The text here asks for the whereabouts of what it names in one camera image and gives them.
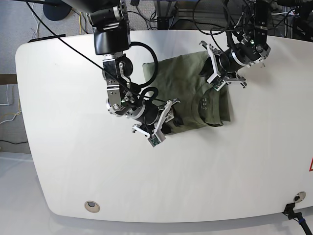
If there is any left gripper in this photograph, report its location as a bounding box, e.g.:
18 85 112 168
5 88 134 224
199 41 247 88

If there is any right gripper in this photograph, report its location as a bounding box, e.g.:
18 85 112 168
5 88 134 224
131 98 183 137

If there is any olive green T-shirt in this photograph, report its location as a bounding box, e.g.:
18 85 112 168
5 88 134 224
151 51 231 135

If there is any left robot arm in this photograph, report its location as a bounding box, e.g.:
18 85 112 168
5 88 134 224
199 0 270 91

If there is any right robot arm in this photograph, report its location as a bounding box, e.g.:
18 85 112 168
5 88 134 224
65 0 183 138

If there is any silver table grommet left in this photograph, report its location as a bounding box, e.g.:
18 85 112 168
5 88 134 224
84 201 100 213

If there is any silver table grommet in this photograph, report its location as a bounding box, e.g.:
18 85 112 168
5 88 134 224
84 201 100 213
293 191 306 203

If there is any black thin bar on floor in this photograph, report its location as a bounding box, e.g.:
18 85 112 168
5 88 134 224
27 34 66 43

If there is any red warning triangle sticker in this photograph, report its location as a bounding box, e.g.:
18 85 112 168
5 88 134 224
309 158 313 172

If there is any silver table grommet right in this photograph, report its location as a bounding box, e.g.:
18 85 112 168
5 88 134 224
293 191 306 203

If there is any round dark stand base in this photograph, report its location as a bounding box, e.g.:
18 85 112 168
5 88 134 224
43 0 72 21

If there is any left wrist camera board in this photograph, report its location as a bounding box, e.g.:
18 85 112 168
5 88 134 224
211 77 226 92

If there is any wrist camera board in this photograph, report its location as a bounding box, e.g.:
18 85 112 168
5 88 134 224
147 132 166 147
211 77 226 92

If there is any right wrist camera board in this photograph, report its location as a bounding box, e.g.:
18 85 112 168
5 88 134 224
147 132 166 147

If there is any black metal frame post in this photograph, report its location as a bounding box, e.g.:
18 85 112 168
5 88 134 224
154 0 177 30

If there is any yellow cable on floor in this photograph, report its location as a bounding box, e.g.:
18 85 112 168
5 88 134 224
79 11 88 35

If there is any black cable clamp at table edge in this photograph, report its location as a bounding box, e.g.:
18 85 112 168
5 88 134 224
282 203 313 235

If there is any white cable on floor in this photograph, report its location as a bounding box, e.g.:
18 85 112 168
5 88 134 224
0 84 22 124

